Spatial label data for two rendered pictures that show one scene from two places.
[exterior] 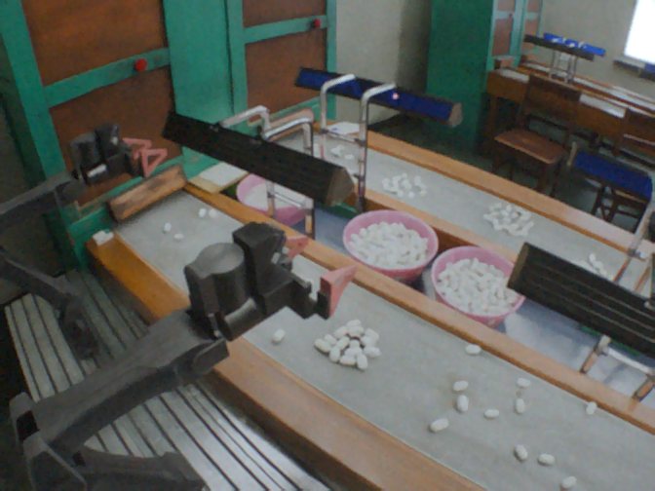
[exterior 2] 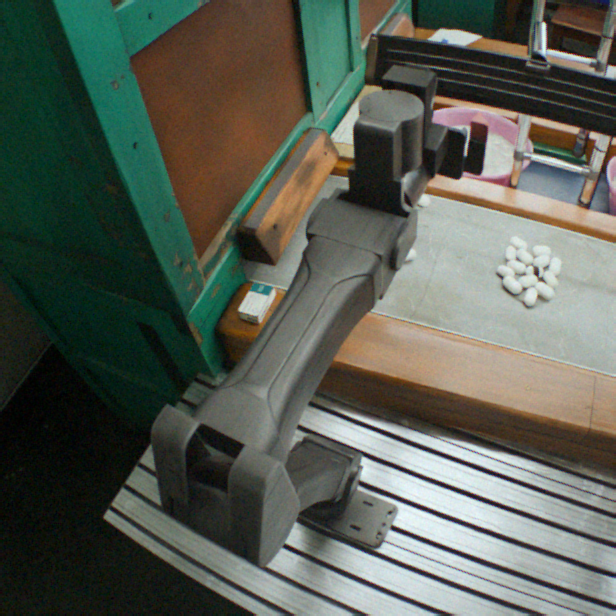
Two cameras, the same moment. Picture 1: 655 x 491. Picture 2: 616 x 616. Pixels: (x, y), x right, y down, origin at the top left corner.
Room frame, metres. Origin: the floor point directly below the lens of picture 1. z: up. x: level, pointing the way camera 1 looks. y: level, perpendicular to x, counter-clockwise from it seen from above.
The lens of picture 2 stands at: (0.43, 0.71, 1.40)
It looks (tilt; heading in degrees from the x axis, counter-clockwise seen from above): 53 degrees down; 351
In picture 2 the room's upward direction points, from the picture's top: 10 degrees counter-clockwise
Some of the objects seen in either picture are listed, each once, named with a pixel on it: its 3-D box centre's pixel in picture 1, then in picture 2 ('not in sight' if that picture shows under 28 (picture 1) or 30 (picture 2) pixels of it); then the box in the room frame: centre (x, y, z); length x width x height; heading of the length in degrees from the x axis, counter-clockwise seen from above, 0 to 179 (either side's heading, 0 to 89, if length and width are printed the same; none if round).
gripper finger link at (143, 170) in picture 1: (147, 157); (460, 131); (0.86, 0.43, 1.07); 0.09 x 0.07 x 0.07; 136
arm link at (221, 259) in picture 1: (205, 304); not in sight; (0.34, 0.15, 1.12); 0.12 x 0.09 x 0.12; 136
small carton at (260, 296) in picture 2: (102, 236); (257, 302); (0.94, 0.71, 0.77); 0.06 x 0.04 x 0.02; 141
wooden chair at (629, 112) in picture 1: (638, 187); not in sight; (1.91, -2.02, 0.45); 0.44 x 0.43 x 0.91; 66
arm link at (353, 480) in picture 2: (66, 303); (322, 475); (0.64, 0.69, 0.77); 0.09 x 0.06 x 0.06; 46
